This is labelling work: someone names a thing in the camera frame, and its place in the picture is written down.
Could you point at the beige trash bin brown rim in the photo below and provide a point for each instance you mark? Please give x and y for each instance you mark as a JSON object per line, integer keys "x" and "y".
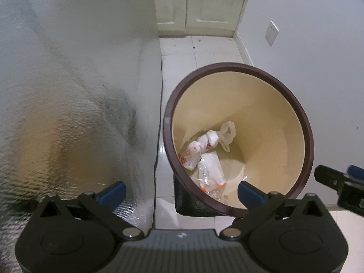
{"x": 256, "y": 105}

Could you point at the clear plastic package orange caps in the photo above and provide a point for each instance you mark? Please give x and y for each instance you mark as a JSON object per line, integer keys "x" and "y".
{"x": 212, "y": 170}

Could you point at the red printed white wrapper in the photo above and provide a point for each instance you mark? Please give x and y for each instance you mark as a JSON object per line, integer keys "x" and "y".
{"x": 189, "y": 155}

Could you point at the silver foil insulation sheet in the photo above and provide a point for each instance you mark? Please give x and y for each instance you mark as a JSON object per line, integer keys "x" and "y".
{"x": 71, "y": 91}

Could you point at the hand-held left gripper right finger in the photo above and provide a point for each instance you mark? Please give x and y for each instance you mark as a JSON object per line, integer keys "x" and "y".
{"x": 250, "y": 194}

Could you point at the cream floor cabinet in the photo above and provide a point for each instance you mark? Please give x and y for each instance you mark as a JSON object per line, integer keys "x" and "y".
{"x": 204, "y": 5}

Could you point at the white wall socket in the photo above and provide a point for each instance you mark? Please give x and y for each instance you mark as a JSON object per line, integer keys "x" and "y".
{"x": 271, "y": 33}

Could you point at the white knotted plastic bag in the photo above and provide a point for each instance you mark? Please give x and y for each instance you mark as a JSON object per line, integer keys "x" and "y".
{"x": 227, "y": 133}

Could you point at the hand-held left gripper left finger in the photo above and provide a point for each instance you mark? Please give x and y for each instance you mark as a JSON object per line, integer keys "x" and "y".
{"x": 112, "y": 194}

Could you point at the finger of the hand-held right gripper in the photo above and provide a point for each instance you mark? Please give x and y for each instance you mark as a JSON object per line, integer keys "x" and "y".
{"x": 327, "y": 175}
{"x": 357, "y": 172}

